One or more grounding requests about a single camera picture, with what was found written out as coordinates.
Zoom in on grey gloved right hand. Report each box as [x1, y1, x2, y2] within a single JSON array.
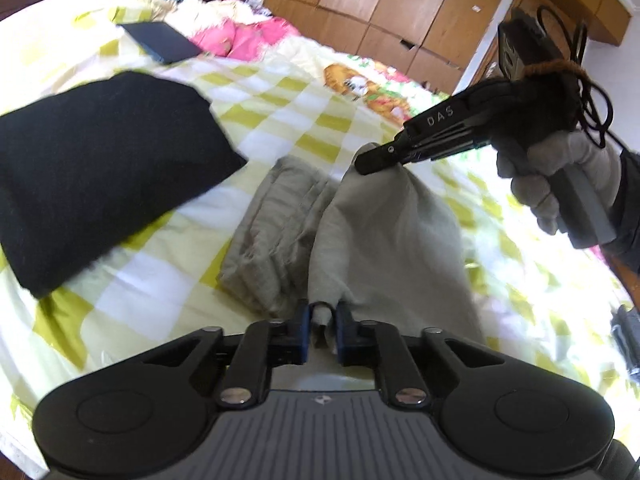
[[491, 131, 622, 235]]

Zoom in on yellow checkered bed sheet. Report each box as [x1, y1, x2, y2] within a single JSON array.
[[1, 0, 639, 478]]

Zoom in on dark navy folded cloth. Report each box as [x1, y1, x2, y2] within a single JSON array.
[[120, 22, 203, 64]]

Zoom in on wooden wardrobe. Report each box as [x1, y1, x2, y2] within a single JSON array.
[[265, 0, 631, 92]]

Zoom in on black folded garment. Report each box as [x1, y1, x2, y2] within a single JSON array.
[[1, 72, 246, 298]]

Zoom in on black cable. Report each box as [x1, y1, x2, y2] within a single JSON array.
[[534, 4, 632, 154]]

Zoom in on dark plaid folded pants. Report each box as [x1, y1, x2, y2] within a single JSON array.
[[611, 306, 640, 384]]

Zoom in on light grey pants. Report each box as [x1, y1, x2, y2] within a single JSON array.
[[218, 156, 484, 342]]

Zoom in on cartoon print pink quilt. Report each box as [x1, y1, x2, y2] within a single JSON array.
[[165, 0, 447, 125]]

